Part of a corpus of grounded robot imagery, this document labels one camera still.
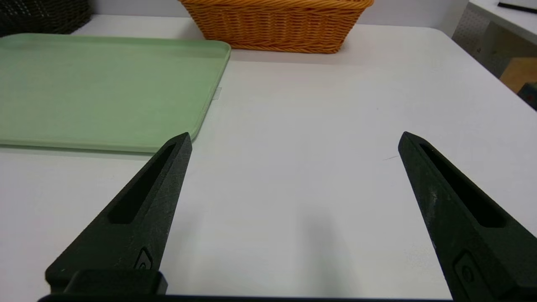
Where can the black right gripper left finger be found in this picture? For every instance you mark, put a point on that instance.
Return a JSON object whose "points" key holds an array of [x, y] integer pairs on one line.
{"points": [[138, 226]]}

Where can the orange wicker basket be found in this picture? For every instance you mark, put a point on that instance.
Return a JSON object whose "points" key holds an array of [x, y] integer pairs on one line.
{"points": [[277, 25]]}

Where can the dark brown wicker basket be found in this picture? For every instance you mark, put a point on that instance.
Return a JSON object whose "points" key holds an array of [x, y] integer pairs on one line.
{"points": [[42, 16]]}

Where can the white side table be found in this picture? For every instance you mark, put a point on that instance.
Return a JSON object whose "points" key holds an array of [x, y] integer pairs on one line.
{"points": [[495, 37]]}

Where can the light green plastic tray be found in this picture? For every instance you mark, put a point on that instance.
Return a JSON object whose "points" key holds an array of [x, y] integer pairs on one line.
{"points": [[105, 92]]}

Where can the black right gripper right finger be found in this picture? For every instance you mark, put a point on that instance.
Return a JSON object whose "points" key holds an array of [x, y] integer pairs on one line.
{"points": [[474, 247]]}

